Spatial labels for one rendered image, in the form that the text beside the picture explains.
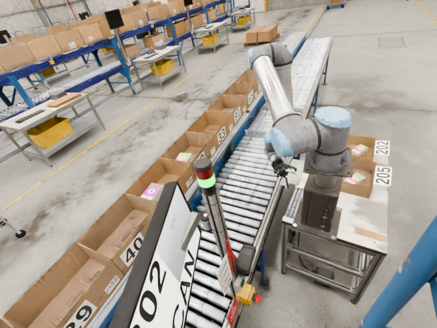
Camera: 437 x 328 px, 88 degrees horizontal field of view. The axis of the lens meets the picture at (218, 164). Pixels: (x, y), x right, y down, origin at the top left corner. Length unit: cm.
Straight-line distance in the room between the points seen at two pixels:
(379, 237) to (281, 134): 91
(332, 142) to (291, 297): 142
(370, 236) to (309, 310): 82
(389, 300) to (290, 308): 175
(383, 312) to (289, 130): 76
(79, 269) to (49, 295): 17
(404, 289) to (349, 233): 123
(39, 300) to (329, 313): 187
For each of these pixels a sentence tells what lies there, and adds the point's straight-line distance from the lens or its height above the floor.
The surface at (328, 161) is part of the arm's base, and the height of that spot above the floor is 129.
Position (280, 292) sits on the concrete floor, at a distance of 219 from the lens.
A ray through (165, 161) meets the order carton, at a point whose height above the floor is 102.
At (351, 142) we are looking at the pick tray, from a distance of 229.
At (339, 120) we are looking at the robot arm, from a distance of 109.
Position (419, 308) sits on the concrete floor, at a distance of 241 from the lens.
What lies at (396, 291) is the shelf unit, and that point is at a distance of 41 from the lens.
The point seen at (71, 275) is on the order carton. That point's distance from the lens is 163.
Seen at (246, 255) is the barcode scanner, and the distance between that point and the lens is 108.
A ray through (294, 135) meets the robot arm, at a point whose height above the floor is 147.
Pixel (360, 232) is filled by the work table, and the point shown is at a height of 75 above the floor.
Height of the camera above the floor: 204
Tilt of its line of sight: 39 degrees down
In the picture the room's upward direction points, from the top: 12 degrees counter-clockwise
